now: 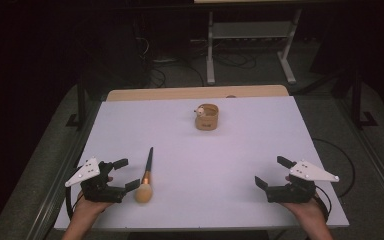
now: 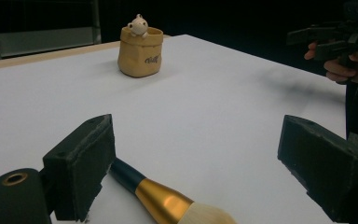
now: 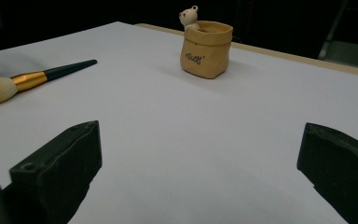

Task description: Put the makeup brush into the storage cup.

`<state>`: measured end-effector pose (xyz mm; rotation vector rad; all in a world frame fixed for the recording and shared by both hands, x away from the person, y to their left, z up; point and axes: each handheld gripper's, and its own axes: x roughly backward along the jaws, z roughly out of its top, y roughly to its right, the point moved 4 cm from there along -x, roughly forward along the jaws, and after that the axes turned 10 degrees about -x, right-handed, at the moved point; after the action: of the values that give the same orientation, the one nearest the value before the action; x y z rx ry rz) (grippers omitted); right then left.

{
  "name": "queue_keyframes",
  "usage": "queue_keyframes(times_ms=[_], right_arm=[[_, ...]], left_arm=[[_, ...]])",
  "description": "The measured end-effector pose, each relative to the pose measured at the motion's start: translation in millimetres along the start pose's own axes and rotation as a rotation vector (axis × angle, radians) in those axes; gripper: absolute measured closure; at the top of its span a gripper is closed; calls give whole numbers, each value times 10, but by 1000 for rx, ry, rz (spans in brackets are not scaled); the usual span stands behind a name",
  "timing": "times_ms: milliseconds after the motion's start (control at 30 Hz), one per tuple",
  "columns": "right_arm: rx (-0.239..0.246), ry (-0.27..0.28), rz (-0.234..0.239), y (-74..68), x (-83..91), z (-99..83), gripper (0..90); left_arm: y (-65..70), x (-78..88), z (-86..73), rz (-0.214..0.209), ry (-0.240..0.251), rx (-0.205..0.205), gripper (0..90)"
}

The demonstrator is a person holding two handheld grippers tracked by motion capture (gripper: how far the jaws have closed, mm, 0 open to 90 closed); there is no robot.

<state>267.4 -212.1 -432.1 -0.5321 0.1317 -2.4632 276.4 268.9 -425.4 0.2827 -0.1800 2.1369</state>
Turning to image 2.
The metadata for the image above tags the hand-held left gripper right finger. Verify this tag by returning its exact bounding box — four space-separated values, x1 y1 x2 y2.
277 114 358 224

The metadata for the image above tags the metal shelf stand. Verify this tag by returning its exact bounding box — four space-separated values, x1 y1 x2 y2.
0 0 102 60

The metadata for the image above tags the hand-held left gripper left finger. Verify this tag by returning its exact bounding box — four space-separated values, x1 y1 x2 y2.
42 113 117 223

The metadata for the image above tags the white table mat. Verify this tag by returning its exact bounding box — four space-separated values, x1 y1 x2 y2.
0 34 348 224

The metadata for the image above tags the tan bear pen holder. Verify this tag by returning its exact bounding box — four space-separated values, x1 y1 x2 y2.
117 13 164 78

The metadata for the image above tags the makeup brush with gold ferrule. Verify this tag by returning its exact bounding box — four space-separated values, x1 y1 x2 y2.
109 158 239 224

